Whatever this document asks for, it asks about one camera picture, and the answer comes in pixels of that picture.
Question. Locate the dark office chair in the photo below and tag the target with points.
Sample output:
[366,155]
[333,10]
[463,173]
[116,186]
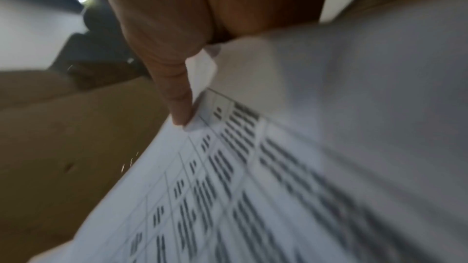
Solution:
[98,54]

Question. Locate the printed table paper sheet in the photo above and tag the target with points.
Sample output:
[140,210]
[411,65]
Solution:
[226,198]

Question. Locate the person's right hand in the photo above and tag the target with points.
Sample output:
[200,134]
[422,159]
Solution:
[172,10]

